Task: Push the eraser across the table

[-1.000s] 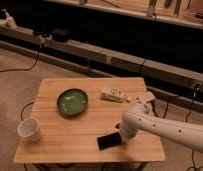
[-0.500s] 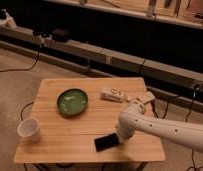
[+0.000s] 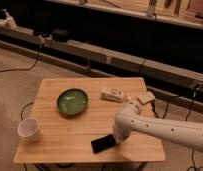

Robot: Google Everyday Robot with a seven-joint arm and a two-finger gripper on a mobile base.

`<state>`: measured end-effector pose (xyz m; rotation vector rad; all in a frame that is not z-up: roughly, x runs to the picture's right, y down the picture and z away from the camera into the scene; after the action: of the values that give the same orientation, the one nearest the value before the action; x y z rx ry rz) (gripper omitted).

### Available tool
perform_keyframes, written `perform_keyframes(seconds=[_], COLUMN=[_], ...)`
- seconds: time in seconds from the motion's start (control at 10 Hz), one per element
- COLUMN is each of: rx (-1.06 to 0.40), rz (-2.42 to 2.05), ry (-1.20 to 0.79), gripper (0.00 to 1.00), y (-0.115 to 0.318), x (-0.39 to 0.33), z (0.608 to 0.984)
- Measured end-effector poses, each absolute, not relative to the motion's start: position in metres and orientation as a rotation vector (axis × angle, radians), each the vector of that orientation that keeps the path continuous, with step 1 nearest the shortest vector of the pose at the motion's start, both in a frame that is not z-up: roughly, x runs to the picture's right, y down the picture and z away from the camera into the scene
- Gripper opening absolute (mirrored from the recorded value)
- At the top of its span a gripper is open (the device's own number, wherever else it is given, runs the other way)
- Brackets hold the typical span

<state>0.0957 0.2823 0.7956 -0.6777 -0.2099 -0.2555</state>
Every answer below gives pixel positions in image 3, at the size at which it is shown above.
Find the beige sponge piece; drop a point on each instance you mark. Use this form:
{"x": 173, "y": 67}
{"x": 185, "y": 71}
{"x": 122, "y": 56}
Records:
{"x": 146, "y": 97}

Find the black device on ledge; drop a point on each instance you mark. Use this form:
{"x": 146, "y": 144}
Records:
{"x": 61, "y": 35}

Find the white paper cup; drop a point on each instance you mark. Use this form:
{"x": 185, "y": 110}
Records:
{"x": 29, "y": 129}

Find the white tube package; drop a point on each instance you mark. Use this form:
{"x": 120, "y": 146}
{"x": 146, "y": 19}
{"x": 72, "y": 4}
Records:
{"x": 113, "y": 95}

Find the black eraser block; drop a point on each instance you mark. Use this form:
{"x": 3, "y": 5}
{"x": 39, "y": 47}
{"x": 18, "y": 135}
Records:
{"x": 103, "y": 143}

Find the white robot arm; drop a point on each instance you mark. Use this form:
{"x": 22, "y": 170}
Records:
{"x": 129, "y": 119}

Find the white object on ledge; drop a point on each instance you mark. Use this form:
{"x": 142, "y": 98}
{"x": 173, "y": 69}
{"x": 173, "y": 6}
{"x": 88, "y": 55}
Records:
{"x": 8, "y": 21}

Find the wooden table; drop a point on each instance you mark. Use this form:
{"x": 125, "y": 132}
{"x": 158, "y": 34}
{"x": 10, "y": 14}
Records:
{"x": 68, "y": 140}

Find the green round plate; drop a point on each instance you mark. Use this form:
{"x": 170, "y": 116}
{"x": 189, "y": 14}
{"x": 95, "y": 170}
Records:
{"x": 72, "y": 102}

